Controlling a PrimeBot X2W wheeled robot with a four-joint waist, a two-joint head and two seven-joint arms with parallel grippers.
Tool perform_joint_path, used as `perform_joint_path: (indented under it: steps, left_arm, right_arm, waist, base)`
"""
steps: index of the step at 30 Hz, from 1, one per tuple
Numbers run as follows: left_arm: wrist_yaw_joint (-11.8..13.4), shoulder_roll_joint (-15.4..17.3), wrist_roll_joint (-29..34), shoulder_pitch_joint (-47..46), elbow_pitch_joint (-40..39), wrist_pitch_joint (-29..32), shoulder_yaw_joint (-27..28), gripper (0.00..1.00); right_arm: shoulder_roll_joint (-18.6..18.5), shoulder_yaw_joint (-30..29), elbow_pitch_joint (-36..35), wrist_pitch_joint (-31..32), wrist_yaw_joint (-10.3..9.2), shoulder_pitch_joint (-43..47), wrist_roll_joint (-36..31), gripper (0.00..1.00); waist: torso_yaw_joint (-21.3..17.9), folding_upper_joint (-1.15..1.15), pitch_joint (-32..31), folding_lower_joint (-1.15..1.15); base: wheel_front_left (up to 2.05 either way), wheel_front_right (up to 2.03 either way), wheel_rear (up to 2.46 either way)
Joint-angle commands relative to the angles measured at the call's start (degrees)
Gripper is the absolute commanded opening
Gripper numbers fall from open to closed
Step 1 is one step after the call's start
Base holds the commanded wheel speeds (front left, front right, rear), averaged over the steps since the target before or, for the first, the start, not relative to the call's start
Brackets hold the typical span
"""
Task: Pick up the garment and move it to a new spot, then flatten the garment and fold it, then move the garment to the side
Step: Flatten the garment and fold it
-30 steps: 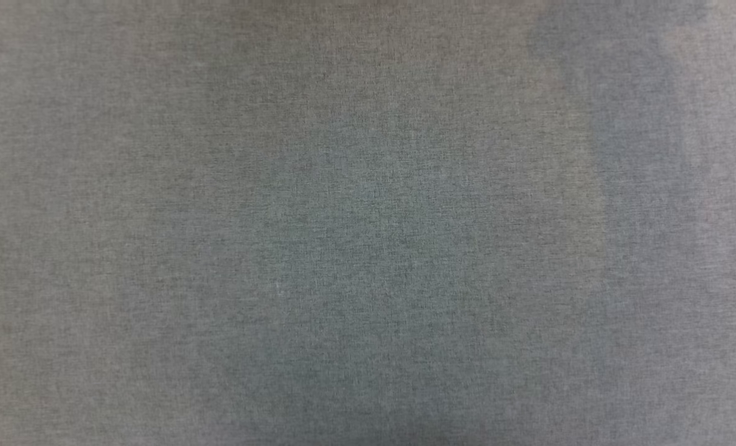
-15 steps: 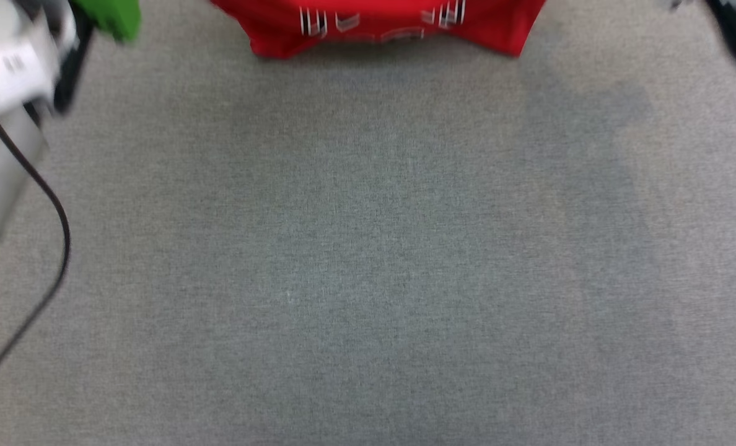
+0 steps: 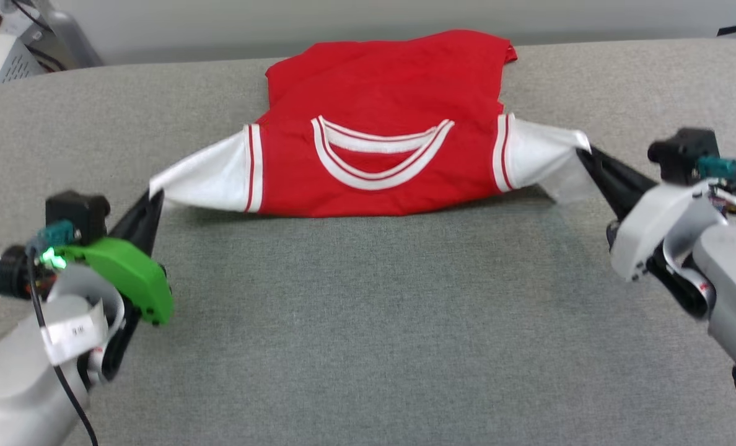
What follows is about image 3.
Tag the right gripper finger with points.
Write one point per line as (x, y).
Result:
(619, 186)

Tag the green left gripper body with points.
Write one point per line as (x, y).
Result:
(129, 272)

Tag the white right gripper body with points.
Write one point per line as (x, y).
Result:
(647, 223)

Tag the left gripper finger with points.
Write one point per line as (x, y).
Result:
(139, 226)

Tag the red white jersey garment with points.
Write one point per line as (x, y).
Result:
(380, 87)

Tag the black round left wrist plug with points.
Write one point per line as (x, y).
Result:
(12, 272)

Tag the grey equipment housing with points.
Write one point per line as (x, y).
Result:
(70, 37)

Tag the grey fabric work surface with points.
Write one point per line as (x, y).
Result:
(368, 322)

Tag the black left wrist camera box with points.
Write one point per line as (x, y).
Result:
(77, 210)

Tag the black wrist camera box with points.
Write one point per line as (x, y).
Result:
(684, 152)
(77, 210)

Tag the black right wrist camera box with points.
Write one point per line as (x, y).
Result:
(684, 152)

